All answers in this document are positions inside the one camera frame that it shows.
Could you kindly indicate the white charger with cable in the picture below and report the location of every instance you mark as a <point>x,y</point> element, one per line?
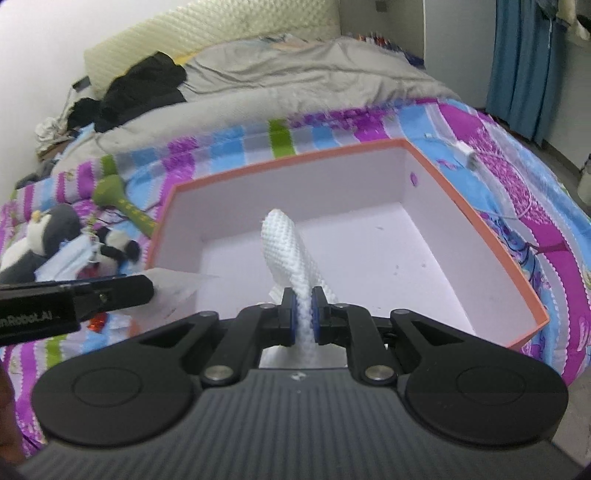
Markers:
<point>473,161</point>

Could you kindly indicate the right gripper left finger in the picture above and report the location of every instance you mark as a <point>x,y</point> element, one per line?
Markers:
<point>244,338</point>

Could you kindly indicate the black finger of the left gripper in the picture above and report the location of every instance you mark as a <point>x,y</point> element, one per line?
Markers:
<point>100,295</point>

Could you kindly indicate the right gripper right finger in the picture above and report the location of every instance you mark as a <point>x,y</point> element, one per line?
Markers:
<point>353,328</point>

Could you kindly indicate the blue plastic snack bag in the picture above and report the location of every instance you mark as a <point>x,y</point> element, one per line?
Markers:
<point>68,265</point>

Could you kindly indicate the blue curtain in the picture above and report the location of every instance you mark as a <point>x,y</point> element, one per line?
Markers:
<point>528,64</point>

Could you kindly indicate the cream quilted headboard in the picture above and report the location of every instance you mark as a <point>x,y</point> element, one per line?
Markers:
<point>199,24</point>

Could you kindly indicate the small panda plush toy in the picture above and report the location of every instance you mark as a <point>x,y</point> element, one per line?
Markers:
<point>115,249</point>

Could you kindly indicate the orange cardboard box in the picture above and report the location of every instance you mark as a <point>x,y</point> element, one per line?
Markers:
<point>386,228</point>

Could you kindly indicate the white textured cloth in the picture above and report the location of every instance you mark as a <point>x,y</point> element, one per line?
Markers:
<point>293,267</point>

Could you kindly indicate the green long massage stick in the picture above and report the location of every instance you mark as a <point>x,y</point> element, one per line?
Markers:
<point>110,193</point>

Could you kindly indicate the large penguin plush toy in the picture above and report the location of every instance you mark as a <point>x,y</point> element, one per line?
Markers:
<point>45,233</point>

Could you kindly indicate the grey duvet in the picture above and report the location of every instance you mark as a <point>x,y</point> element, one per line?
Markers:
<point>243,82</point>

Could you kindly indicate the colourful striped bed sheet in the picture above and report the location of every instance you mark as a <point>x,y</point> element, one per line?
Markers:
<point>519,198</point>

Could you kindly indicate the black clothing pile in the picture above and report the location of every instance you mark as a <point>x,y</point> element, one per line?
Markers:
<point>150,84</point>

